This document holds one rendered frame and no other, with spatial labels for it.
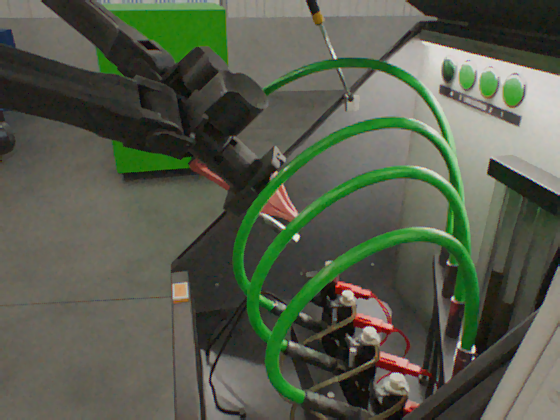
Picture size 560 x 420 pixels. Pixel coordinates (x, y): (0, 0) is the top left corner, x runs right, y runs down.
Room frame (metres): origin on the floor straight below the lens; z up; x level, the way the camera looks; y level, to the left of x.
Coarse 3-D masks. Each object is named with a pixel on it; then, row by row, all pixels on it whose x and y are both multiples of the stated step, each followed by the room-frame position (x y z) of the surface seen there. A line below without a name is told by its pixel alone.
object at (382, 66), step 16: (320, 64) 0.70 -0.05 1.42; (336, 64) 0.70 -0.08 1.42; (352, 64) 0.70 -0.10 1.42; (368, 64) 0.69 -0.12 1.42; (384, 64) 0.69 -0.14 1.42; (288, 80) 0.71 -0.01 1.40; (416, 80) 0.68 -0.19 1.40; (432, 96) 0.68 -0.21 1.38; (432, 112) 0.68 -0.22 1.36; (448, 128) 0.67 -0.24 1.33; (448, 176) 0.68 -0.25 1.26; (448, 208) 0.67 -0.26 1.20; (448, 224) 0.67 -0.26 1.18
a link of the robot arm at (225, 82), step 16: (224, 80) 0.58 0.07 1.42; (240, 80) 0.60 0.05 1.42; (176, 96) 0.62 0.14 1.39; (192, 96) 0.60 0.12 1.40; (208, 96) 0.58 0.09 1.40; (224, 96) 0.57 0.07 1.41; (240, 96) 0.57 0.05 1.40; (256, 96) 0.59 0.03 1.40; (192, 112) 0.59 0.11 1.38; (208, 112) 0.57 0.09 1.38; (224, 112) 0.58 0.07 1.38; (240, 112) 0.57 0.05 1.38; (256, 112) 0.58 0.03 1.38; (192, 128) 0.57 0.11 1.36; (224, 128) 0.58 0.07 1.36; (240, 128) 0.59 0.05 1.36; (160, 144) 0.55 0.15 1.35; (176, 144) 0.56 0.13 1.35; (192, 144) 0.56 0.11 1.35
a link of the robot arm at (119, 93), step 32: (0, 64) 0.48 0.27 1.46; (32, 64) 0.50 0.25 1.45; (64, 64) 0.53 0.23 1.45; (0, 96) 0.48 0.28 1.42; (32, 96) 0.49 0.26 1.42; (64, 96) 0.50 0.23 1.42; (96, 96) 0.51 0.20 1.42; (128, 96) 0.54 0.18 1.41; (160, 96) 0.58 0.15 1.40; (96, 128) 0.53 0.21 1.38; (128, 128) 0.53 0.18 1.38; (160, 128) 0.54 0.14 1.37
